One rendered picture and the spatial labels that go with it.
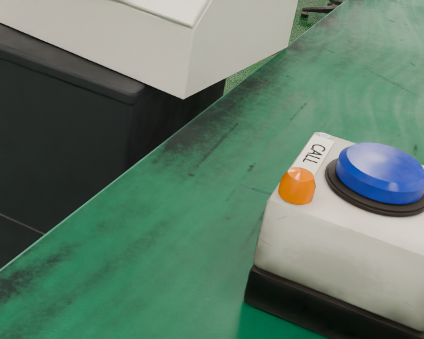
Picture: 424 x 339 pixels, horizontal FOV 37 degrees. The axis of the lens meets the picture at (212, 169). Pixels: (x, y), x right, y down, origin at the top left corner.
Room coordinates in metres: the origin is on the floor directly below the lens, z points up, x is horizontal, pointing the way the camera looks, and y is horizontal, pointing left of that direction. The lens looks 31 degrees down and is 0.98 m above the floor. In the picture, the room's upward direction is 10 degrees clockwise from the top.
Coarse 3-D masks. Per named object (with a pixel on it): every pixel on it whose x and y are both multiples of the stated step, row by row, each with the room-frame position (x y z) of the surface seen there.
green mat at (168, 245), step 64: (384, 0) 0.85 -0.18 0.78; (320, 64) 0.56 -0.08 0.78; (384, 64) 0.59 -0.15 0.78; (192, 128) 0.39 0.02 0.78; (256, 128) 0.41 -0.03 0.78; (320, 128) 0.43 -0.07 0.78; (384, 128) 0.45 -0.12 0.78; (128, 192) 0.30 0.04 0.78; (192, 192) 0.31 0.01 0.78; (256, 192) 0.32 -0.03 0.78; (64, 256) 0.23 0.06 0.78; (128, 256) 0.24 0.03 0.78; (192, 256) 0.25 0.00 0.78; (0, 320) 0.19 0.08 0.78; (64, 320) 0.19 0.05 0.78; (128, 320) 0.20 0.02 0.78; (192, 320) 0.21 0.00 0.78; (256, 320) 0.21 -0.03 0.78
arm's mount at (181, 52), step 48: (0, 0) 0.52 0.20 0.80; (48, 0) 0.49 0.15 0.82; (96, 0) 0.47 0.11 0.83; (144, 0) 0.45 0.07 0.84; (192, 0) 0.44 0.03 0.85; (240, 0) 0.49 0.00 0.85; (288, 0) 0.57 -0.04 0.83; (96, 48) 0.47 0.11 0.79; (144, 48) 0.45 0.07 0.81; (192, 48) 0.43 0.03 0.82; (240, 48) 0.50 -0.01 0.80
